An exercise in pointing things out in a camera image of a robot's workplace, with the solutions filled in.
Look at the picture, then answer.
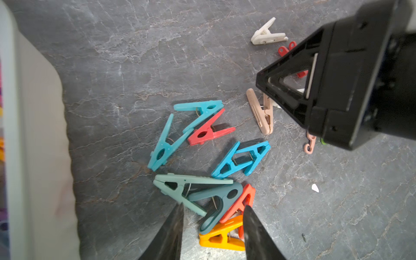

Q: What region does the red clothespin by teal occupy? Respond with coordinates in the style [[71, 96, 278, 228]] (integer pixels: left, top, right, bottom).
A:
[[187, 108, 236, 146]]

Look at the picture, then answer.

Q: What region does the white plastic storage box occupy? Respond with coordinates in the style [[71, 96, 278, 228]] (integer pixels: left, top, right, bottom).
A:
[[1, 3, 80, 260]]

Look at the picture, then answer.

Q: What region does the teal clothespin upper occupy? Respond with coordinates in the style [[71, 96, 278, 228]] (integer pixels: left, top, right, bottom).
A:
[[147, 100, 224, 171]]

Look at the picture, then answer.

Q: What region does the red clothespin right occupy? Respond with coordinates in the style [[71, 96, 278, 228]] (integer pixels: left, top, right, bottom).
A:
[[277, 41, 309, 79]]

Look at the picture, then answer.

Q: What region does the white clothespin far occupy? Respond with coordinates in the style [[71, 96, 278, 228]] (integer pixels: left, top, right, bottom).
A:
[[251, 17, 289, 45]]

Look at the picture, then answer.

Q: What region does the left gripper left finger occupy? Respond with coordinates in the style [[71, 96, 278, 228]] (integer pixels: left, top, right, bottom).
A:
[[138, 204, 184, 260]]

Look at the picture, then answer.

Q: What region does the mint clothespin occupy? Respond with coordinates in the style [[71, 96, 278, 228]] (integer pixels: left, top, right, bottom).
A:
[[153, 173, 234, 217]]

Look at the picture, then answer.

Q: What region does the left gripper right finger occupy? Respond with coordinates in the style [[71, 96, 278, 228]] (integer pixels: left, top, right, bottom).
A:
[[243, 205, 286, 260]]

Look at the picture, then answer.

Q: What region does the dark teal clothespin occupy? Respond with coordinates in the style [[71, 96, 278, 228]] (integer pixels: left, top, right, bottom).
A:
[[189, 183, 243, 235]]

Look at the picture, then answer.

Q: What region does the red orange clothespin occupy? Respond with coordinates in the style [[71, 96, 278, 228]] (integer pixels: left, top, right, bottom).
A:
[[219, 184, 256, 224]]

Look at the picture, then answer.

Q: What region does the beige brown clothespin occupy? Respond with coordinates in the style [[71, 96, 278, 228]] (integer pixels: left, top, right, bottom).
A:
[[246, 88, 273, 135]]

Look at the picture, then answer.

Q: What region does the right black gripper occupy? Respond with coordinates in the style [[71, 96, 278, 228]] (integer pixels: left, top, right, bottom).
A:
[[256, 1, 416, 150]]

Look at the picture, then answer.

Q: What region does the blue clothespin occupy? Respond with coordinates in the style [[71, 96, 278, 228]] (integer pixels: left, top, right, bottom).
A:
[[211, 141, 271, 179]]

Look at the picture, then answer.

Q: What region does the pink clothespin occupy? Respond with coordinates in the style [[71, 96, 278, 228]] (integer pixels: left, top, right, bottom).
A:
[[303, 131, 317, 154]]

